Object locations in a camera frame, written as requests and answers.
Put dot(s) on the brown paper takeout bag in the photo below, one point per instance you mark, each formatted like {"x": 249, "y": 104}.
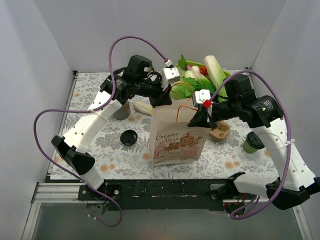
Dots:
{"x": 171, "y": 140}

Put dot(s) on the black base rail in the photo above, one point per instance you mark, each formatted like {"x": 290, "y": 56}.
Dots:
{"x": 162, "y": 194}

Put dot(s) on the black plastic cup lid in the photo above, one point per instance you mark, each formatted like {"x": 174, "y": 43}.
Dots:
{"x": 254, "y": 141}

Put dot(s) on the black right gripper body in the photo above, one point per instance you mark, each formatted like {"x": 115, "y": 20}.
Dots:
{"x": 208, "y": 113}

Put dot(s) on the grey cup of straws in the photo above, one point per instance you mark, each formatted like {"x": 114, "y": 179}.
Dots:
{"x": 124, "y": 112}

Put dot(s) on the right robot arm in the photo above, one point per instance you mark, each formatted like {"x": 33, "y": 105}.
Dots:
{"x": 268, "y": 121}

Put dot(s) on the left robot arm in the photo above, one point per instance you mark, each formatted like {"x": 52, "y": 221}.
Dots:
{"x": 120, "y": 86}

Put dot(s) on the green leafy lettuce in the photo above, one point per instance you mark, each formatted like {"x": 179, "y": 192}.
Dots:
{"x": 184, "y": 88}

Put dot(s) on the aluminium frame rail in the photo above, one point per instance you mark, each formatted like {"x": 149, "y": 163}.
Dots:
{"x": 56, "y": 193}

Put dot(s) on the green vegetable tray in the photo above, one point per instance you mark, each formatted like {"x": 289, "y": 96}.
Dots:
{"x": 192, "y": 63}

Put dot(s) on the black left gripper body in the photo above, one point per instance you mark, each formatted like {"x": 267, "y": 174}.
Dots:
{"x": 158, "y": 93}

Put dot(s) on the long napa cabbage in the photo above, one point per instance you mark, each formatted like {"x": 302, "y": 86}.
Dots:
{"x": 214, "y": 71}

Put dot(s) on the bok choy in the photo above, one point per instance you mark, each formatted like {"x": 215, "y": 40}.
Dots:
{"x": 201, "y": 81}

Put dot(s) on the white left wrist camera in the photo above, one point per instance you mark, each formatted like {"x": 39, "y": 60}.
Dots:
{"x": 169, "y": 76}

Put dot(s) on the green onion bunch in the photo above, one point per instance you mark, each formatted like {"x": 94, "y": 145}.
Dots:
{"x": 143, "y": 107}

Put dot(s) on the floral table mat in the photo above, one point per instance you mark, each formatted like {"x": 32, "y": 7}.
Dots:
{"x": 219, "y": 159}

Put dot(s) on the green paper coffee cup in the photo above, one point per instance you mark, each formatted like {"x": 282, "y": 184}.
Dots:
{"x": 248, "y": 149}

